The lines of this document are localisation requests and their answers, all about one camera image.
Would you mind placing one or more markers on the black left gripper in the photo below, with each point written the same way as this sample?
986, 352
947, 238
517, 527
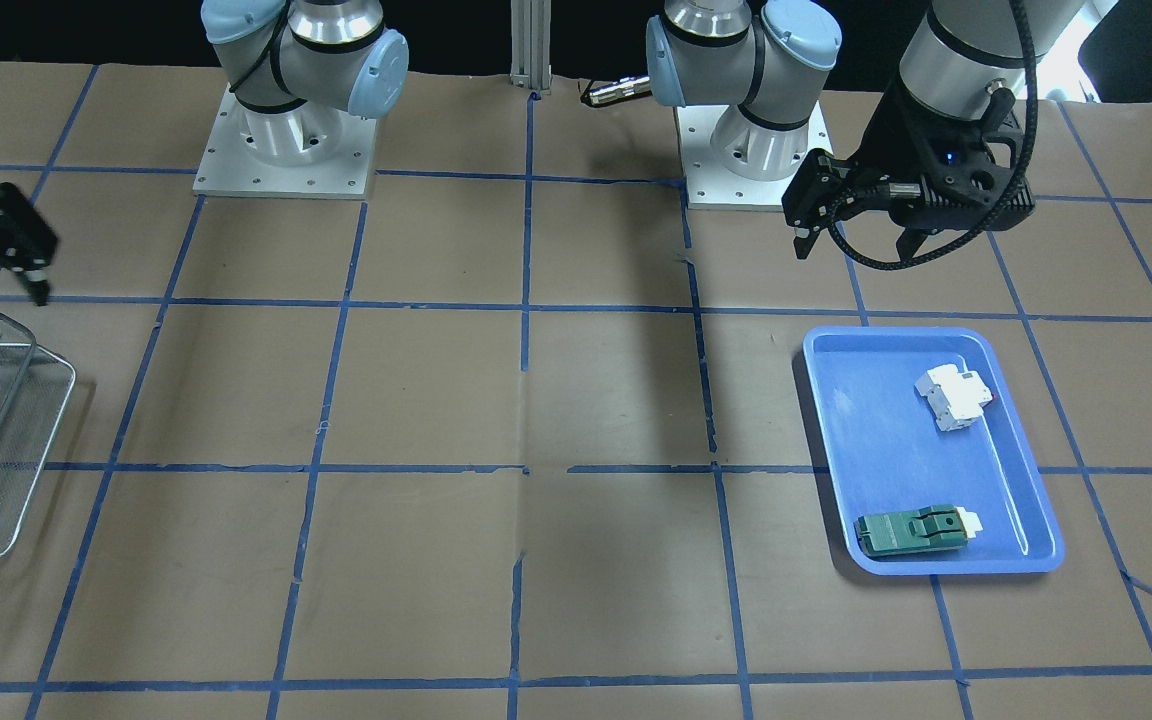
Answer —
893, 135

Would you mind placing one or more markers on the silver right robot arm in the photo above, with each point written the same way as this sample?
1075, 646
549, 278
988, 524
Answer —
308, 82

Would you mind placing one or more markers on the green electrical switch module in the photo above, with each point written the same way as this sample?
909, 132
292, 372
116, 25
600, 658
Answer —
934, 528

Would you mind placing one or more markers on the silver cable connector plug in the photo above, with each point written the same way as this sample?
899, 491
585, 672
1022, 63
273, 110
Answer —
604, 95

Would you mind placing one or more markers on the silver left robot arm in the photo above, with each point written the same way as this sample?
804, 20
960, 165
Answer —
773, 62

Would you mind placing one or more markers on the blue plastic tray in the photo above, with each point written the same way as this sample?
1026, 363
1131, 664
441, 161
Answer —
885, 453

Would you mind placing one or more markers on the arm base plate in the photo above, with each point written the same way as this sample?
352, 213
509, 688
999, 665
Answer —
311, 152
731, 163

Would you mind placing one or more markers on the aluminium frame post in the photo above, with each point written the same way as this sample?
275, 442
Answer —
530, 32

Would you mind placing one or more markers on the white grey circuit breaker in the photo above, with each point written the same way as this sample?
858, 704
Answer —
956, 397

